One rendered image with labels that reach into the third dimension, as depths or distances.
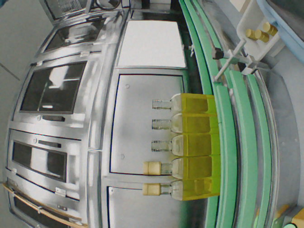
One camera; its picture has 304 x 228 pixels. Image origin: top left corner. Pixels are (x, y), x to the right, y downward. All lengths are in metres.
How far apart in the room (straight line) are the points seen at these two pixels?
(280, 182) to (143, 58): 0.67
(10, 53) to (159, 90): 1.72
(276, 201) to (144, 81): 0.60
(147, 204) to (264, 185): 0.40
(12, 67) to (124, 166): 1.68
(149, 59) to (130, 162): 0.45
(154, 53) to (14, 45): 1.67
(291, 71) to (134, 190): 0.66
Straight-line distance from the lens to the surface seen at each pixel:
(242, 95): 0.30
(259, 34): 0.49
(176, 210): 0.56
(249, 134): 0.28
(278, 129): 0.34
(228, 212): 0.37
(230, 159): 0.34
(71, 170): 0.62
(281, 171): 0.34
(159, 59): 0.63
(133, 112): 0.50
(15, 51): 1.89
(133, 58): 0.64
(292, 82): 0.45
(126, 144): 0.47
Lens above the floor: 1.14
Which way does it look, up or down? level
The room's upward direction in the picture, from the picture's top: 89 degrees counter-clockwise
